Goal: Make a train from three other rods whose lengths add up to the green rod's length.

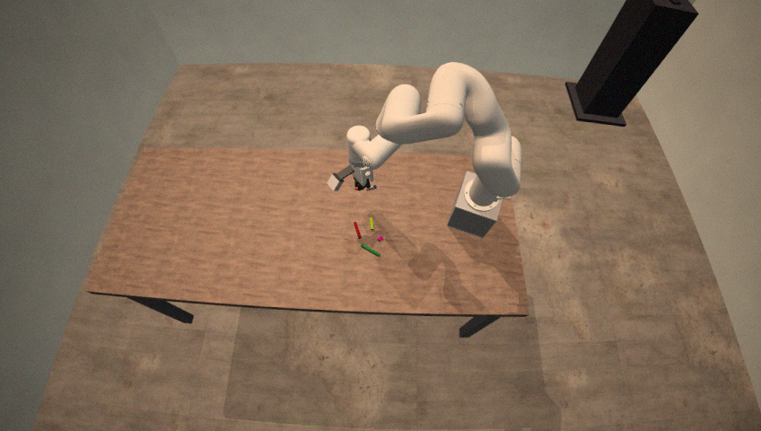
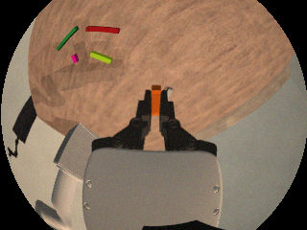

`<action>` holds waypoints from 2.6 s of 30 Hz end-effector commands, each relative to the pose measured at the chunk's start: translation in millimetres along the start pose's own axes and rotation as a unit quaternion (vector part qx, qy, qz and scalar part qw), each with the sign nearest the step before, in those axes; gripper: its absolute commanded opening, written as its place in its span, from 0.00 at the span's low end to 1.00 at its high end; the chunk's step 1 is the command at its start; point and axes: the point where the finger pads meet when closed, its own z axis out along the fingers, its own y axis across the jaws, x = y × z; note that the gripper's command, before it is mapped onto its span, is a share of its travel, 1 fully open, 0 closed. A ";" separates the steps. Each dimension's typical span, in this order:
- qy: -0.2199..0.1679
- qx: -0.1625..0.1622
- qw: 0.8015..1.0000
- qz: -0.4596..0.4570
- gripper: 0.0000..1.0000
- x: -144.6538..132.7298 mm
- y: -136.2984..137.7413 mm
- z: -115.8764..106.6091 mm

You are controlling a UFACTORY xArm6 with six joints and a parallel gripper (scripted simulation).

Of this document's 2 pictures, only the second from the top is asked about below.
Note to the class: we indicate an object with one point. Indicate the small magenta block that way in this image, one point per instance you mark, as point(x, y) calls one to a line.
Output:
point(75, 58)

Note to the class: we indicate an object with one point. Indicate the red rod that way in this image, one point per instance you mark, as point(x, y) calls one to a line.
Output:
point(102, 29)

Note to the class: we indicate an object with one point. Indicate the orange rod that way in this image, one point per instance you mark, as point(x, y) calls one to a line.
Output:
point(156, 92)

